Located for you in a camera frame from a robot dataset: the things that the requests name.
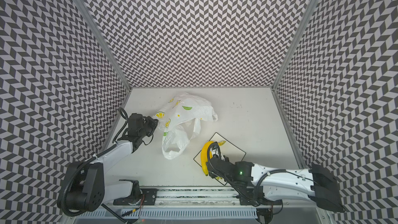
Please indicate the yellow fake banana bunch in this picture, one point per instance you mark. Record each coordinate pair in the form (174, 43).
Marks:
(206, 152)

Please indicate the white printed plastic bag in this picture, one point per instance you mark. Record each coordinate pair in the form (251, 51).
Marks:
(179, 121)

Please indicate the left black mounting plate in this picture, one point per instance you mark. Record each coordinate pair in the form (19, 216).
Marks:
(147, 196)

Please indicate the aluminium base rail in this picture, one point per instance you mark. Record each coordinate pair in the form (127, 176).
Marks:
(212, 196)

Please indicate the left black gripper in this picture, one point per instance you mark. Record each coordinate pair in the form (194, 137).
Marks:
(154, 122)

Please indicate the white ventilation grille strip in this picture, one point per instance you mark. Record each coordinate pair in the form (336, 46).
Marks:
(187, 213)

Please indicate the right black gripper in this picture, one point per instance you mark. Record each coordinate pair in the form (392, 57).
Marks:
(214, 164)

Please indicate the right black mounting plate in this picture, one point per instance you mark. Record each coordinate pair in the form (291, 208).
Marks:
(246, 197)

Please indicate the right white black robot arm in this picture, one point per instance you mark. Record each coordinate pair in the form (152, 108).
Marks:
(260, 185)

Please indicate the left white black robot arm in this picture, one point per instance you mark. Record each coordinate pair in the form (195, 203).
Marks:
(84, 189)

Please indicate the black mounting plate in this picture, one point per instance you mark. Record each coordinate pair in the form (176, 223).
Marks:
(147, 196)
(246, 197)

